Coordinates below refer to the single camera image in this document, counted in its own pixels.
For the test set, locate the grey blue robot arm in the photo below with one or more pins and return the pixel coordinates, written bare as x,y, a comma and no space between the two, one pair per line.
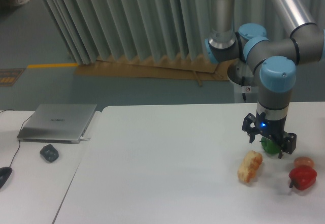
273,64

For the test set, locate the black computer mouse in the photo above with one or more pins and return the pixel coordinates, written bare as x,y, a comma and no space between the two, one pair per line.
5,173

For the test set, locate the silver closed laptop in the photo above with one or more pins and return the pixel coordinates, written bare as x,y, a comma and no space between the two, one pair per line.
57,123

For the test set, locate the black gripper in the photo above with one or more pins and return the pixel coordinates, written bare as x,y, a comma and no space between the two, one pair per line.
271,129

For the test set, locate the golden bread loaf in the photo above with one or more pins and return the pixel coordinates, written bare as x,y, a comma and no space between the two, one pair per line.
249,166

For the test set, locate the grey green curtain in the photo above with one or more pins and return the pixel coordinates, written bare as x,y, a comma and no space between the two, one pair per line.
178,34

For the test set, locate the green bell pepper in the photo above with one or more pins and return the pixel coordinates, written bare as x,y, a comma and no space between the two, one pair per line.
269,146

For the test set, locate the red bell pepper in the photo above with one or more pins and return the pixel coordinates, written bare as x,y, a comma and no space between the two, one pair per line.
302,177

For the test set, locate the yellow floor tape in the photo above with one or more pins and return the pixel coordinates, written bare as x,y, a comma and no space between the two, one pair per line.
52,65

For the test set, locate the brown floor sign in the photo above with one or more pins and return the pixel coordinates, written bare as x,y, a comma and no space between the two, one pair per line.
10,76

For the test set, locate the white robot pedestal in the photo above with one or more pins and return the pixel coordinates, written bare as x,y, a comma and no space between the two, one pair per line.
242,79

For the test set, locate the orange egg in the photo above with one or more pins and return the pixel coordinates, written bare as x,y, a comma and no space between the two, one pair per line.
303,161

